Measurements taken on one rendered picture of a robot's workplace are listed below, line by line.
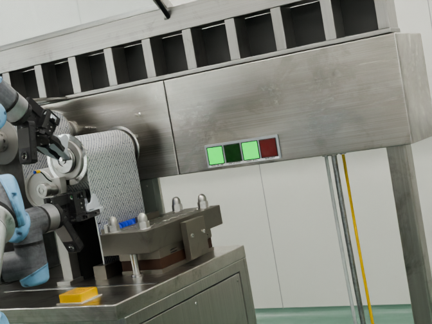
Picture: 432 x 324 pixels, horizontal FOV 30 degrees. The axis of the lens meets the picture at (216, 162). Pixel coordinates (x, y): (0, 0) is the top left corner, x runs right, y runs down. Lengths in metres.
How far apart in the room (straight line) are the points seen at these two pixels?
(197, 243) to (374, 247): 2.58
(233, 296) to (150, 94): 0.68
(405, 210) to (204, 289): 0.63
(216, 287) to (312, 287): 2.71
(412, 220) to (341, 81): 0.46
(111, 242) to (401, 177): 0.85
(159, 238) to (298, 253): 2.85
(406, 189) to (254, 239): 2.81
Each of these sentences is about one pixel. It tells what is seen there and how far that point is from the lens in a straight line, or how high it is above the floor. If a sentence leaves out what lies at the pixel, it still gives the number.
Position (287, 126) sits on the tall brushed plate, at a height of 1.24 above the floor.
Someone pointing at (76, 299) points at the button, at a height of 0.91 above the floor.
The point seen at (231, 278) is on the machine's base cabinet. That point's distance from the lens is 2.42.
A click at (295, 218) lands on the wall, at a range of 4.96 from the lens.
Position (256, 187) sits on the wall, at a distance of 5.04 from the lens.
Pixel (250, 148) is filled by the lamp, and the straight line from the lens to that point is 2.37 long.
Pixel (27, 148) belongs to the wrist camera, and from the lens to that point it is 2.19.
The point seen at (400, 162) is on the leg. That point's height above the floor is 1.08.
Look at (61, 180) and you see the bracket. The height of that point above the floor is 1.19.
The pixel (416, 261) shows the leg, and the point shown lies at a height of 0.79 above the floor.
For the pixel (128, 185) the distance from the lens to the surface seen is 2.45.
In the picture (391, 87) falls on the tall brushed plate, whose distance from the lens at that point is 2.20.
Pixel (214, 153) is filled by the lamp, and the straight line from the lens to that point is 2.43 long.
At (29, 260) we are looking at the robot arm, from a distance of 2.09.
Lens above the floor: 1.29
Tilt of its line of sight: 3 degrees down
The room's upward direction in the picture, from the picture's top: 10 degrees counter-clockwise
